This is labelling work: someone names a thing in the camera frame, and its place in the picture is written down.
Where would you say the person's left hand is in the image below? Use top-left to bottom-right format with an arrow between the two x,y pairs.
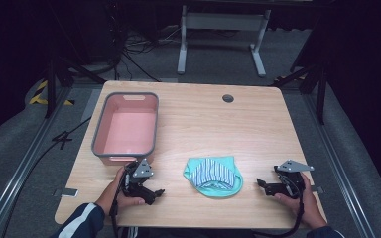
95,166 -> 146,216

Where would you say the bundle of floor cables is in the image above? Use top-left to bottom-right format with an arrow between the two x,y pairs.
112,19 -> 183,83

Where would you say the grey metal desk frame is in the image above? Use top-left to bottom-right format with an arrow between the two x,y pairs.
177,4 -> 272,78

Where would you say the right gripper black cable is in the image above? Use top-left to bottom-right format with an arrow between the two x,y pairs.
252,184 -> 306,238

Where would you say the black floor cable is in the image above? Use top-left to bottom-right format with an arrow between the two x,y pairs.
0,116 -> 92,238

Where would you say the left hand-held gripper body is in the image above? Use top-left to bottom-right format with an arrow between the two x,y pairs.
122,158 -> 157,206

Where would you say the teal striped underwear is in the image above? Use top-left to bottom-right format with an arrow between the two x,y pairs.
183,156 -> 244,199

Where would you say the person's right hand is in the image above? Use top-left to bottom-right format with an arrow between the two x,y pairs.
273,172 -> 328,230

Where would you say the aluminium floor rail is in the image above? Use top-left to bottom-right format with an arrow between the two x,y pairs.
302,93 -> 378,238
0,86 -> 73,238

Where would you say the yellow black hazard tape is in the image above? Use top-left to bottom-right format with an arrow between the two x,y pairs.
29,79 -> 75,107

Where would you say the pink plastic basket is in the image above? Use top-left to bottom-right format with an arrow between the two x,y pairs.
90,91 -> 160,167

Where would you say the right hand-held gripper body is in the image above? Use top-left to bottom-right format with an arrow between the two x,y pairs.
263,159 -> 316,200

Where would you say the black tripod stand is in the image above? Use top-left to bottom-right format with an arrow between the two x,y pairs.
271,62 -> 328,126
44,56 -> 107,119

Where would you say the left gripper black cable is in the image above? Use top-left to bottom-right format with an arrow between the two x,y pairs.
108,172 -> 128,238

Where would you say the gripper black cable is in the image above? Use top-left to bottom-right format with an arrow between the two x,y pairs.
108,172 -> 128,238
252,184 -> 306,238

